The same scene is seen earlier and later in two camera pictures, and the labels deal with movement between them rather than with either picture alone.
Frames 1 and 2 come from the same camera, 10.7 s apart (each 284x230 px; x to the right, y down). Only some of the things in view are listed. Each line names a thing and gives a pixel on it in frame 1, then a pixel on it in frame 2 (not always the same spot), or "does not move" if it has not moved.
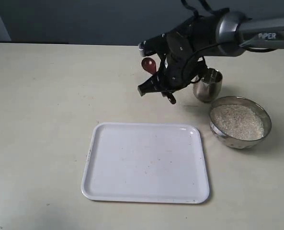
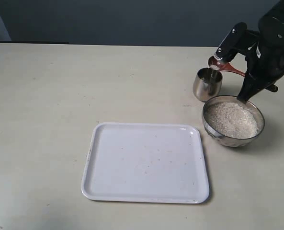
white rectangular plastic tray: x=145 y=163 does not move
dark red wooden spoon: x=150 y=64 to x=212 y=60
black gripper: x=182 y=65 to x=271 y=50
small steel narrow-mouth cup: x=208 y=88 does not move
